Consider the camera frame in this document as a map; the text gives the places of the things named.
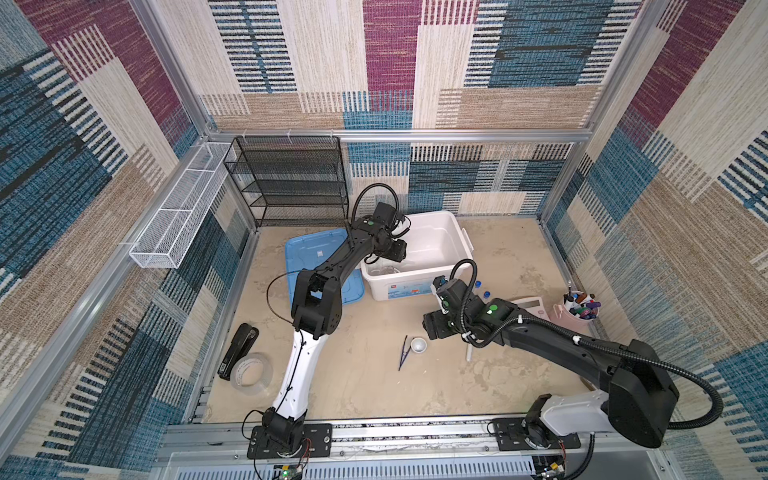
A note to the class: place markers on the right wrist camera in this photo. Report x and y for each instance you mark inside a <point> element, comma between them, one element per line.
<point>437,290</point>

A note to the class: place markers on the small white mortar bowl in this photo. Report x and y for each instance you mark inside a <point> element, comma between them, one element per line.
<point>418,345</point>

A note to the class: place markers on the white wire mesh basket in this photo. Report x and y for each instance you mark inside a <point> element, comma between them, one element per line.
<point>170,233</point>

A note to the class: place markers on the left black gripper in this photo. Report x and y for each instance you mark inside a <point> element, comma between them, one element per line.
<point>399,252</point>

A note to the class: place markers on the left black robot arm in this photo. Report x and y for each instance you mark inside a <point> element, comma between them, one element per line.
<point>316,312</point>

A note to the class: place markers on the black wire shelf rack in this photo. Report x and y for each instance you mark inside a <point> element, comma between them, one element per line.
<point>285,181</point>

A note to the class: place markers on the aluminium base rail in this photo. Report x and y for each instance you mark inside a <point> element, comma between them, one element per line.
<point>433,447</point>

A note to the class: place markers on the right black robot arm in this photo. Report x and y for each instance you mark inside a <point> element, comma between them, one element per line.
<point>634,393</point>

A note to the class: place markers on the blue plastic tweezers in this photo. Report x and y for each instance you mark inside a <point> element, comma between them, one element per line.
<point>405,350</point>

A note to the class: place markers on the clear tape roll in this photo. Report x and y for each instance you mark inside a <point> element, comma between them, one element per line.
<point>252,374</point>

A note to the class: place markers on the pink calculator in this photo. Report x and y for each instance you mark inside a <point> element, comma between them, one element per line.
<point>533,305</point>

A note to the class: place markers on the white plastic storage bin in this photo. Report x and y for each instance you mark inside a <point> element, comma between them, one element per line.
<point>435,243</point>

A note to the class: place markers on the pink pen cup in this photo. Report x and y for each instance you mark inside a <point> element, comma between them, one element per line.
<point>576,310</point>

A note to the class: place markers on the blue plastic bin lid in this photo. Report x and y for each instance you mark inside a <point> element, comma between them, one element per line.
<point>309,251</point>

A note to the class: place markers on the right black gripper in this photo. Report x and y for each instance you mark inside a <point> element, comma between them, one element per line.
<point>433,322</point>

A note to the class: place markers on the black stapler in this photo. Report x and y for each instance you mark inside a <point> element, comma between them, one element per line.
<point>244,338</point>

